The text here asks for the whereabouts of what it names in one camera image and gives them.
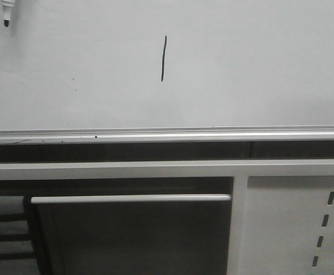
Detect white black whiteboard marker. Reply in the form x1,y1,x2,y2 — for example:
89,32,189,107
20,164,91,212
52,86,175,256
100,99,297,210
1,0,16,28

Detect white whiteboard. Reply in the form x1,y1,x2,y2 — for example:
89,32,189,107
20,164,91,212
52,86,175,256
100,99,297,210
0,1,334,144

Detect white metal whiteboard stand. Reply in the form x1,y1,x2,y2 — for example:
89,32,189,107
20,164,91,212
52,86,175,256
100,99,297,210
0,159,334,274

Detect grey panel with white rail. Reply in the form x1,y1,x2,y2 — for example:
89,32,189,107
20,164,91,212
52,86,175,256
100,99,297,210
34,201,231,274

